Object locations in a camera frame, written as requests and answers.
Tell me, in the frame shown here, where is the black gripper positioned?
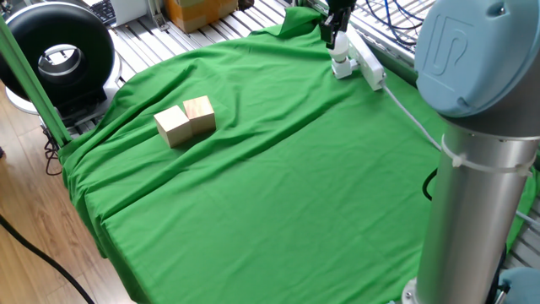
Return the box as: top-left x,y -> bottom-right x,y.
319,0 -> 358,51

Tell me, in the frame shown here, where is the white LED bulb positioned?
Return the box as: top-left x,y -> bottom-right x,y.
327,31 -> 351,64

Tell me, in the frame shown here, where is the white plug-in bulb holder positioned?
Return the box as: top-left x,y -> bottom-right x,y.
331,57 -> 359,80

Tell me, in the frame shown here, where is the white power strip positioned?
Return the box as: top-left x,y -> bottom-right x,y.
345,24 -> 387,92

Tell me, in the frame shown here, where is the cardboard box yellow tape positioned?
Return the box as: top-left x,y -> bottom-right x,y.
164,0 -> 240,34

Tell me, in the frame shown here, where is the reddish wooden cube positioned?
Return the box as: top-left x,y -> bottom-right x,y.
182,95 -> 217,135

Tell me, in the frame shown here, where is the pale wooden cube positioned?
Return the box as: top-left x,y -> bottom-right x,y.
153,105 -> 194,149

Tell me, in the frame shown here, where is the white box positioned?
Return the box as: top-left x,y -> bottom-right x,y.
110,0 -> 149,27

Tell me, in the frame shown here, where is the green cloth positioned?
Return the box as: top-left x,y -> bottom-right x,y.
58,6 -> 539,304

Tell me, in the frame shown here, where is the black keyboard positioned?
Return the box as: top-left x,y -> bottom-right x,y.
89,0 -> 117,27

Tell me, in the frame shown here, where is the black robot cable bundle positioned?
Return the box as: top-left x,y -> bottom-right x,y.
352,0 -> 435,50

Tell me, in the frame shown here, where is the dark blue cable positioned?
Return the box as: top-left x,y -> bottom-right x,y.
364,0 -> 427,47

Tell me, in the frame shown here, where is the green frame post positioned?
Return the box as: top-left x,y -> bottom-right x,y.
0,14 -> 73,149

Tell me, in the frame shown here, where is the black ring-shaped device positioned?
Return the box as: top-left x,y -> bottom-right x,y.
0,1 -> 124,128

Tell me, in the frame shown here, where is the thin black wire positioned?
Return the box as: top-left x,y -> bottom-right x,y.
43,126 -> 64,176

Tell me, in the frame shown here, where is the thick black floor cable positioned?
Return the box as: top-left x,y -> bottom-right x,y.
0,214 -> 97,304

